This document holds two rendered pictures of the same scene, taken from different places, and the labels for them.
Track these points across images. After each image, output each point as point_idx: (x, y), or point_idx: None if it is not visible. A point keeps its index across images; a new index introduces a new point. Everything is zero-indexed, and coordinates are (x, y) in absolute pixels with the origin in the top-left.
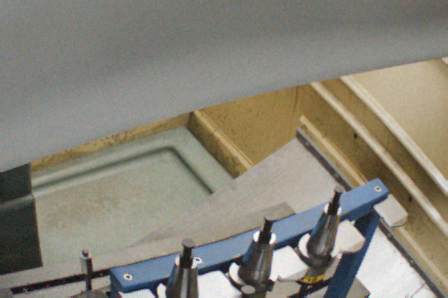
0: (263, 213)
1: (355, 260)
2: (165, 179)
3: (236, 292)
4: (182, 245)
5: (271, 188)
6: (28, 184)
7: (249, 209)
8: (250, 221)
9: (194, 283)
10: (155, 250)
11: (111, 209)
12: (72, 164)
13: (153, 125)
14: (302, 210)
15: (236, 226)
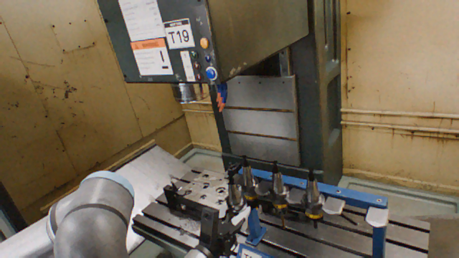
0: (412, 220)
1: (373, 242)
2: (441, 213)
3: (265, 192)
4: (358, 210)
5: (453, 225)
6: (320, 165)
7: (434, 227)
8: (401, 218)
9: (245, 175)
10: (345, 206)
11: (397, 209)
12: (391, 186)
13: (450, 190)
14: (457, 241)
15: (391, 216)
